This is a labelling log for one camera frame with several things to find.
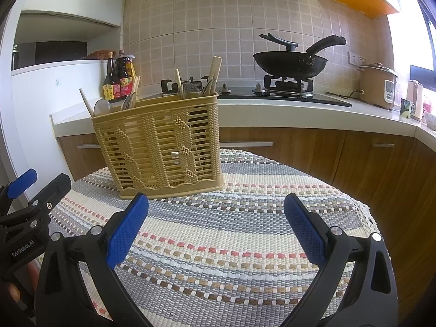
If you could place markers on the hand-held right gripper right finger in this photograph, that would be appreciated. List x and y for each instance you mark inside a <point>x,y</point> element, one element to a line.
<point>305,231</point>

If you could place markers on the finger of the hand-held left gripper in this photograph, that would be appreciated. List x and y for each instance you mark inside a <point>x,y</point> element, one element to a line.
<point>54,190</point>
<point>21,181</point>

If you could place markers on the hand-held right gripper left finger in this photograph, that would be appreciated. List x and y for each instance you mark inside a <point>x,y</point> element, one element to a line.
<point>127,231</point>

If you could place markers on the beige plastic utensil basket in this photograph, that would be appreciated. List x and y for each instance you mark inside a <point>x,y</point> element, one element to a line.
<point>153,150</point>

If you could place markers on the wooden chopstick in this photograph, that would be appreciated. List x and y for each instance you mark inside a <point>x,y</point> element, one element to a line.
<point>135,87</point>
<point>218,75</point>
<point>178,78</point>
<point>213,75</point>
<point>87,104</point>

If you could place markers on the white spoon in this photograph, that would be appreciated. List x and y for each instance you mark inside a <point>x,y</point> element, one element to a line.
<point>102,107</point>

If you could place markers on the metal spoon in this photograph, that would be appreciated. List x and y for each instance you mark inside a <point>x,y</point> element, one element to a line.
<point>186,89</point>
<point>128,101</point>
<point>209,87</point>

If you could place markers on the person's left hand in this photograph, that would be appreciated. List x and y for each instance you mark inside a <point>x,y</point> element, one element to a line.
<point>14,293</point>

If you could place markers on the striped woven tablecloth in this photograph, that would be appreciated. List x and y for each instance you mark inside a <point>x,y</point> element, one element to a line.
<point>221,245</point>

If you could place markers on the slim dark sauce bottle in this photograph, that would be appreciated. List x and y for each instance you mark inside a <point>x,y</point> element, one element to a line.
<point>109,88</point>

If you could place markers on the wide dark sauce bottle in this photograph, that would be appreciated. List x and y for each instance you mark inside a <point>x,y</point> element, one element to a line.
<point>125,81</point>

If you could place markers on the black glass gas stove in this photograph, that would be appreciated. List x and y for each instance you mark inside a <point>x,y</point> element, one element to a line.
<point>289,97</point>

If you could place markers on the black burner grate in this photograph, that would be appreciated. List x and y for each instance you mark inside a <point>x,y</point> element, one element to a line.
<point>167,87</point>
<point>289,83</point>

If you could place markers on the stove knob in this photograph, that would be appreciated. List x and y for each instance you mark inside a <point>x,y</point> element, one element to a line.
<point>258,88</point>
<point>224,89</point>

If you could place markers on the beige rice cooker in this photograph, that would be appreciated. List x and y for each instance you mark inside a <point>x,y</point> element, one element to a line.
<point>374,88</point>

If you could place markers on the dark green mug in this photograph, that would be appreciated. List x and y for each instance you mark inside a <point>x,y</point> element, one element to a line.
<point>407,108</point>

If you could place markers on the black wok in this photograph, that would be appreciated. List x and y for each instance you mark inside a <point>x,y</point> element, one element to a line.
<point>289,64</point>

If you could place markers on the white upper cabinet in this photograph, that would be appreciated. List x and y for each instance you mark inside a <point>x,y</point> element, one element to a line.
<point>68,18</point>

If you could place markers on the white pink electric kettle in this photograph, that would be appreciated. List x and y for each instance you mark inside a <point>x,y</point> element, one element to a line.
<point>416,98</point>

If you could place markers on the dark framed window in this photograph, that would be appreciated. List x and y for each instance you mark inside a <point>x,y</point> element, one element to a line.
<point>424,75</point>

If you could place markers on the white wall socket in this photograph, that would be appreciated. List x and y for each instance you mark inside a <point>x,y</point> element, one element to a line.
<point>356,58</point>

